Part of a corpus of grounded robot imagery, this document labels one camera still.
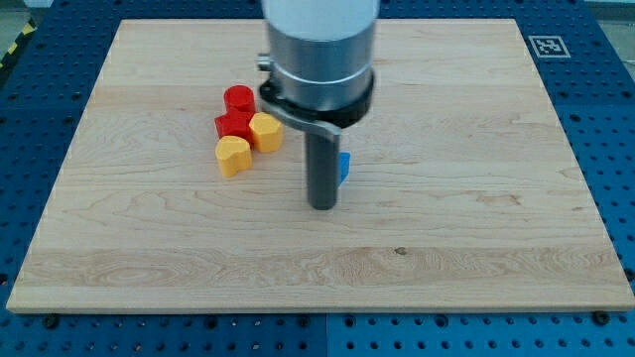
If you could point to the blue block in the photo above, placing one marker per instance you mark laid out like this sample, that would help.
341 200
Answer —
344 163

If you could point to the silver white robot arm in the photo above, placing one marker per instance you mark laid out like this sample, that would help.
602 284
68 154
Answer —
319 61

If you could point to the yellow hexagon block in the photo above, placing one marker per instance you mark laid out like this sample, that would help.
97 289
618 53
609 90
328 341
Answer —
267 132

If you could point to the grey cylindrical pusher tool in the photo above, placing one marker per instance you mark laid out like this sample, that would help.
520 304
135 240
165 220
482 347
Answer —
322 136

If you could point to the yellow heart block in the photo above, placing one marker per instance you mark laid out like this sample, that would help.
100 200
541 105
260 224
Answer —
233 155

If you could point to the red star block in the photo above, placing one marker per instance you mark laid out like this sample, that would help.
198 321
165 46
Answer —
235 123

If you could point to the red cylinder block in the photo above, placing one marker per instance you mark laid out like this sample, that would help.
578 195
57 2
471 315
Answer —
239 98

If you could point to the white fiducial marker tag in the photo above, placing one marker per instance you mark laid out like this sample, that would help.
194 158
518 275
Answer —
549 47

